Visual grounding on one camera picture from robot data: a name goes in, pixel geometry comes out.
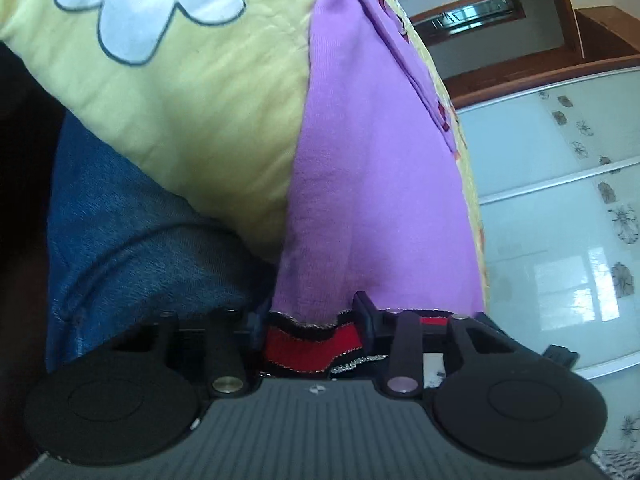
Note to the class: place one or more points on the blue denim jeans leg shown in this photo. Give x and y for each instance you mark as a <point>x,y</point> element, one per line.
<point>122,249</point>

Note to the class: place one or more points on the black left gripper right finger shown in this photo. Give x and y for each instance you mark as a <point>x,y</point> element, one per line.
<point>485,392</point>

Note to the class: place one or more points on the purple sweater with red trim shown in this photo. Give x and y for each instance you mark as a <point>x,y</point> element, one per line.
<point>381,199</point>

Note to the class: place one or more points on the yellow floral bed quilt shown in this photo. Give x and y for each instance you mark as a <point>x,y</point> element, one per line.
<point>206,97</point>

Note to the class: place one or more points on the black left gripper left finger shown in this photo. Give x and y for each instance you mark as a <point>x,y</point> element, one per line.
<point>141,392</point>

